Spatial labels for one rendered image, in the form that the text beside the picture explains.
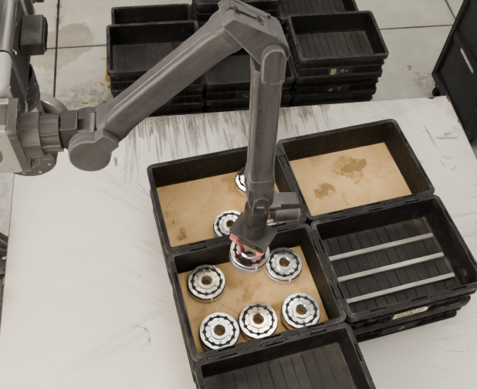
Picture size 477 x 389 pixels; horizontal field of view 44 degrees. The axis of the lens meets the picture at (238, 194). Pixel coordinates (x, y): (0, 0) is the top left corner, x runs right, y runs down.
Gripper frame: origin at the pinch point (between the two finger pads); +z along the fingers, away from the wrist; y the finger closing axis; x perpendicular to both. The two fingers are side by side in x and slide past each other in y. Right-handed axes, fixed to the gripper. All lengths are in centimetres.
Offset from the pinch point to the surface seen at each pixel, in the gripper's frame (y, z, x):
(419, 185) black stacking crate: -31, 10, -51
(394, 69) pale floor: 6, 98, -197
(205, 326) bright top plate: 1.4, 13.9, 19.0
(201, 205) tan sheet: 23.1, 16.8, -13.8
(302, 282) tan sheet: -14.5, 16.2, -7.0
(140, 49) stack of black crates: 101, 52, -90
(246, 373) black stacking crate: -13.4, 16.5, 23.2
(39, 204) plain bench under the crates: 72, 31, 6
